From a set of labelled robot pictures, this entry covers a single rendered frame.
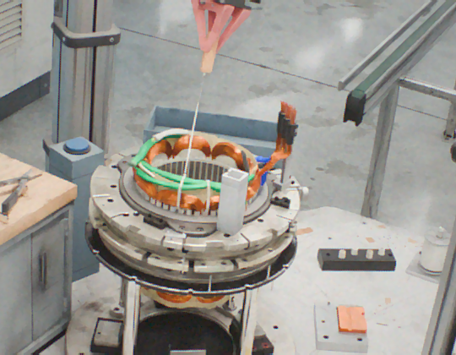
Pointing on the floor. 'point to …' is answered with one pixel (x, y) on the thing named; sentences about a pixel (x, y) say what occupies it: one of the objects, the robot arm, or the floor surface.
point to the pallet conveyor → (388, 80)
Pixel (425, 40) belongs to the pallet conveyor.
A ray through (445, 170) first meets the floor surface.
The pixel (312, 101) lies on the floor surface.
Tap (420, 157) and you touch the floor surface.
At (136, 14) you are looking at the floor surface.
